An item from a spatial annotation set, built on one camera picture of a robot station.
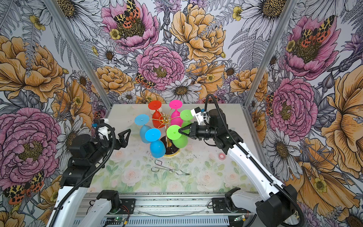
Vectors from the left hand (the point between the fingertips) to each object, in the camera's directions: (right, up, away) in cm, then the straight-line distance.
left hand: (123, 134), depth 70 cm
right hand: (+28, 0, -3) cm, 28 cm away
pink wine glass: (+25, +8, +6) cm, 27 cm away
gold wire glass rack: (+20, +7, +4) cm, 22 cm away
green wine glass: (+31, +9, +6) cm, 33 cm away
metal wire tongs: (+25, -24, +17) cm, 39 cm away
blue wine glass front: (+16, -8, +4) cm, 18 cm away
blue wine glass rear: (+8, +7, +4) cm, 12 cm away
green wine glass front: (+27, -4, +7) cm, 28 cm away
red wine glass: (+16, +7, +5) cm, 18 cm away
